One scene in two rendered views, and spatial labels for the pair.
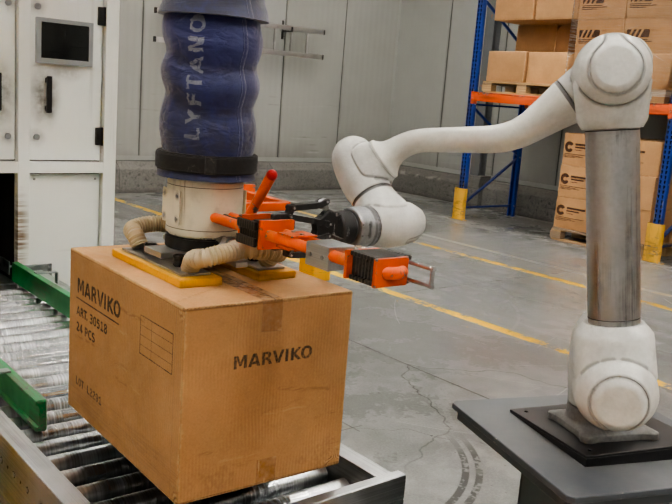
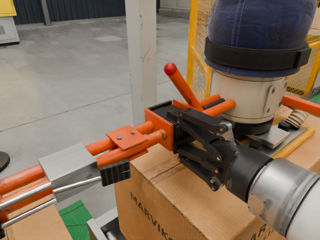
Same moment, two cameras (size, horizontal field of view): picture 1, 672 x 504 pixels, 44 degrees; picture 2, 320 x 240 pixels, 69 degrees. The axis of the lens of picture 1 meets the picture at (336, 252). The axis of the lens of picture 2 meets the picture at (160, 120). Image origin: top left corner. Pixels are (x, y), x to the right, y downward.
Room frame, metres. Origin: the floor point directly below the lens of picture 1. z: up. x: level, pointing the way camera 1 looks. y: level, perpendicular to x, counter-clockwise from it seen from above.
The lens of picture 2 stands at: (1.65, -0.27, 1.42)
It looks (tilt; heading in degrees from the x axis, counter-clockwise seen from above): 30 degrees down; 90
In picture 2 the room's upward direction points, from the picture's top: straight up
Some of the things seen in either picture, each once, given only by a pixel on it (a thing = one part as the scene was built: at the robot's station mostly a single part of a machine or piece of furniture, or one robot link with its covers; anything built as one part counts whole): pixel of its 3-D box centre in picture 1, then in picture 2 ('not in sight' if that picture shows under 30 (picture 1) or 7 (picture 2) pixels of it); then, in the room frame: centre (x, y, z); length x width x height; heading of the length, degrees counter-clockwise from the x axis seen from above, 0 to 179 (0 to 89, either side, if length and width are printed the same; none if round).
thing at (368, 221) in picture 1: (357, 226); (280, 193); (1.82, -0.04, 1.18); 0.09 x 0.06 x 0.09; 40
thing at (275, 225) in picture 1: (265, 231); (173, 123); (1.68, 0.15, 1.17); 0.10 x 0.08 x 0.06; 129
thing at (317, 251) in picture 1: (329, 254); (70, 170); (1.51, 0.01, 1.17); 0.07 x 0.07 x 0.04; 39
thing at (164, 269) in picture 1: (164, 259); not in sight; (1.81, 0.38, 1.07); 0.34 x 0.10 x 0.05; 39
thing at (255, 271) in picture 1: (237, 254); (268, 141); (1.93, 0.23, 1.07); 0.34 x 0.10 x 0.05; 39
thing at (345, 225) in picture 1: (331, 228); (234, 165); (1.77, 0.01, 1.18); 0.09 x 0.07 x 0.08; 130
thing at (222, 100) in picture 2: not in sight; (213, 105); (1.78, 0.23, 1.18); 0.07 x 0.02 x 0.02; 39
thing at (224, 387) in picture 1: (199, 351); (224, 185); (1.86, 0.30, 0.85); 0.60 x 0.40 x 0.40; 38
